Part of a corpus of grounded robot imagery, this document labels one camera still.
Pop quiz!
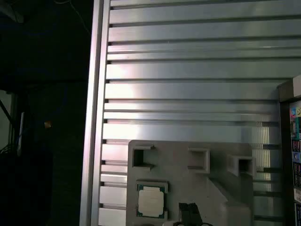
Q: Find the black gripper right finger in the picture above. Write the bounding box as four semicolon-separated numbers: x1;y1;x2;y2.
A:
188;202;212;226

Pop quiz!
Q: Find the silver green CPU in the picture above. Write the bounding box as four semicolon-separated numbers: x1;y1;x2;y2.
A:
136;182;169;218

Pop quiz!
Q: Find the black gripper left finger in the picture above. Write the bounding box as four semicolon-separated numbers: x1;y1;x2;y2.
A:
168;202;190;226

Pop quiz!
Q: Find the black PC case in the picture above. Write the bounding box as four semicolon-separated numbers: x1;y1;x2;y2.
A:
277;74;301;226

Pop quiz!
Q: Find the grey plastic parts rack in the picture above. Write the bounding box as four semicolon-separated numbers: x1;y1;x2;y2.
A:
126;139;257;226

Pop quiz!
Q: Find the white upright post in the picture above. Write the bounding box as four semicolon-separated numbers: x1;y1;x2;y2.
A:
17;112;25;156

